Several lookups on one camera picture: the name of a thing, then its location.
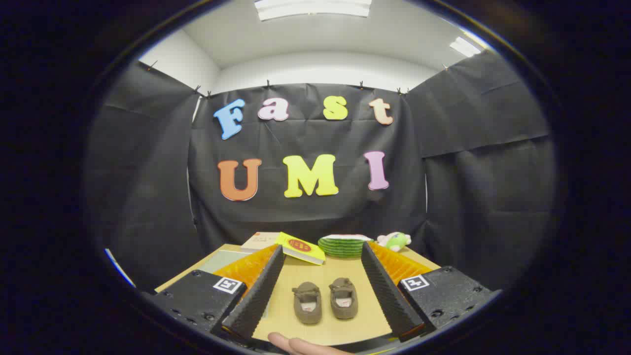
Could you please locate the watermelon slice plush toy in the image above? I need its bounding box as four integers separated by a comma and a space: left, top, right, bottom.
318, 234, 373, 258

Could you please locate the beige book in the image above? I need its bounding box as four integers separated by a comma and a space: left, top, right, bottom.
241, 232, 281, 253

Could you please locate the small ceiling light panel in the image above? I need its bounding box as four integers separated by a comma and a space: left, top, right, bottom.
450, 36, 483, 58

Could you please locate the yellow book with red label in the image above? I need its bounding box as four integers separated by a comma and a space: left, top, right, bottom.
276, 232, 326, 266

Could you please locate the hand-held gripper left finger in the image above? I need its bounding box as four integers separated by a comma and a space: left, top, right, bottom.
143, 244, 285, 343

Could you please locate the long ceiling light panel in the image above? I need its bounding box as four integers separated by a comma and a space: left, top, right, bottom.
254, 0, 373, 22

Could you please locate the pale green fabric storage box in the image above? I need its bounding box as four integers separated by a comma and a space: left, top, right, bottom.
200, 249, 257, 275

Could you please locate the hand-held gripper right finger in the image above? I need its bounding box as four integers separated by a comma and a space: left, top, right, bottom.
361, 241, 501, 343

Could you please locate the pink and green plush toy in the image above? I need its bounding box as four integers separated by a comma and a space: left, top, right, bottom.
377, 232, 412, 252

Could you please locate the brown fuzzy slipper shoe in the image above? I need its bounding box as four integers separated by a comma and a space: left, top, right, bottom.
329, 278, 359, 320
292, 282, 323, 325

